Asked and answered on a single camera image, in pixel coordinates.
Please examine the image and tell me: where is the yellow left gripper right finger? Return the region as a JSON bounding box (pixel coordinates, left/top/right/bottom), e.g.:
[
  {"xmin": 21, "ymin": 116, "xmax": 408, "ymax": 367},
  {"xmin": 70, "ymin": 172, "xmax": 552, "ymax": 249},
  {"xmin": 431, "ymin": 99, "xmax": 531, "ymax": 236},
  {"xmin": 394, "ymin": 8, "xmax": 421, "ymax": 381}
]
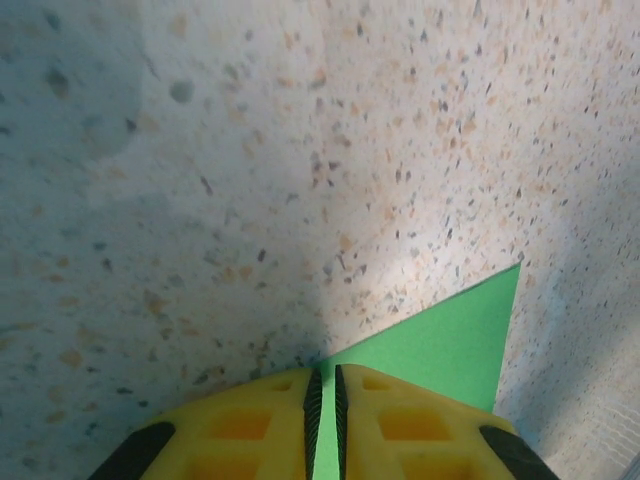
[{"xmin": 333, "ymin": 363, "xmax": 562, "ymax": 480}]

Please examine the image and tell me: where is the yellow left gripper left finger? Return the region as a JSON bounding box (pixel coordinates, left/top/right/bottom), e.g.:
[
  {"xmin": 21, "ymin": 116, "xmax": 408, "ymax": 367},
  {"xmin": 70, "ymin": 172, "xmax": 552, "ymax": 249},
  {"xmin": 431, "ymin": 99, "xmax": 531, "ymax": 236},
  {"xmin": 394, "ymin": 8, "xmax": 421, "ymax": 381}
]
[{"xmin": 89, "ymin": 366, "xmax": 325, "ymax": 480}]

